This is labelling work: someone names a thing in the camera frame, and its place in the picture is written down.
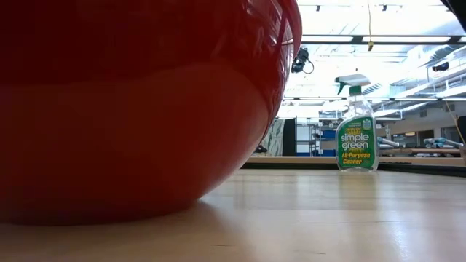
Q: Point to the large red plastic bowl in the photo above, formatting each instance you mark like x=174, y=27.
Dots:
x=127, y=127

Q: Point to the grey teal background robot arm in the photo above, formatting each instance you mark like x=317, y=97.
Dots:
x=448, y=142
x=389, y=142

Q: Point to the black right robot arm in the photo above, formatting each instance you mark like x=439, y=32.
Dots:
x=457, y=7

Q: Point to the patterned grey curtain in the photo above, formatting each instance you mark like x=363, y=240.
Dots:
x=273, y=140

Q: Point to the black standing panel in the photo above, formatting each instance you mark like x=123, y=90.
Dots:
x=290, y=137

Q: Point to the blue storage bin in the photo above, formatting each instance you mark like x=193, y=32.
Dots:
x=328, y=153
x=329, y=134

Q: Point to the Simple Green spray bottle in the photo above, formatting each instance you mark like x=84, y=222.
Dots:
x=356, y=142

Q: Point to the black ceiling-mounted device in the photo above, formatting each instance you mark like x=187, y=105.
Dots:
x=440, y=67

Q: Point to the black overhead camera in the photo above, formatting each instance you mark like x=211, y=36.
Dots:
x=299, y=60

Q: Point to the black ceiling frame beam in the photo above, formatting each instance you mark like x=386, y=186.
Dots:
x=364, y=39

